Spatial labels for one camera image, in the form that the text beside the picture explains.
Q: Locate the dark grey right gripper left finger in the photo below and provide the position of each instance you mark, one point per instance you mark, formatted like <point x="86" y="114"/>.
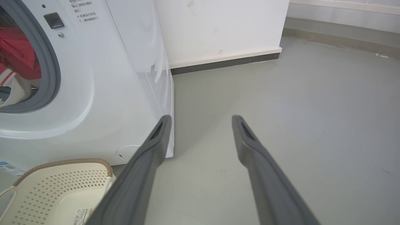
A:
<point x="137" y="184"/>

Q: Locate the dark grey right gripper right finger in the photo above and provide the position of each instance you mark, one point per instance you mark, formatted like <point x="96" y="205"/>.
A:
<point x="268" y="187"/>

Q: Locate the cream perforated laundry basket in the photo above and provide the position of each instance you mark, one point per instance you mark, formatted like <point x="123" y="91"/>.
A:
<point x="56" y="193"/>

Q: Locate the white front-load washing machine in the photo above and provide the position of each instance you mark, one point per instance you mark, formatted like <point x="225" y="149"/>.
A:
<point x="103" y="93"/>

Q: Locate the white barcode label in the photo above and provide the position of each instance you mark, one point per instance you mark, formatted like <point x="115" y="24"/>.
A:
<point x="82" y="216"/>

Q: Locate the blue energy label sticker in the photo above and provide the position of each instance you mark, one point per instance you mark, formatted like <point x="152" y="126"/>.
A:
<point x="10" y="169"/>

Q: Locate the grey rubber door gasket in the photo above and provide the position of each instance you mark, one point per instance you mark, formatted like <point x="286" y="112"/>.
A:
<point x="47" y="62"/>

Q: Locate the white striped garment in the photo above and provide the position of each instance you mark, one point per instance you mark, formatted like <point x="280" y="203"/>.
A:
<point x="14" y="89"/>

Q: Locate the red garment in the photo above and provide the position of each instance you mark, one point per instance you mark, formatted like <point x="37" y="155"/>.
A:
<point x="18" y="53"/>

